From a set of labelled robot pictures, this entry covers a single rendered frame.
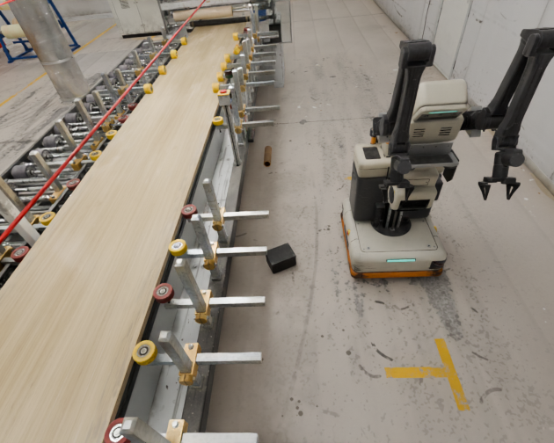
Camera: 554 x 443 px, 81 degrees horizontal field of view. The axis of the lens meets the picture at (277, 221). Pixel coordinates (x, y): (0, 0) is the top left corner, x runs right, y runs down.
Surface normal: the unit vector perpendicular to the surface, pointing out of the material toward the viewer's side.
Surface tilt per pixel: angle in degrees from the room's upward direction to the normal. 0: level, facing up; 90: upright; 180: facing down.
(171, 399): 0
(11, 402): 0
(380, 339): 0
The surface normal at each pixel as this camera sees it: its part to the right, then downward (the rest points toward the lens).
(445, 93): -0.07, -0.05
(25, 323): -0.08, -0.71
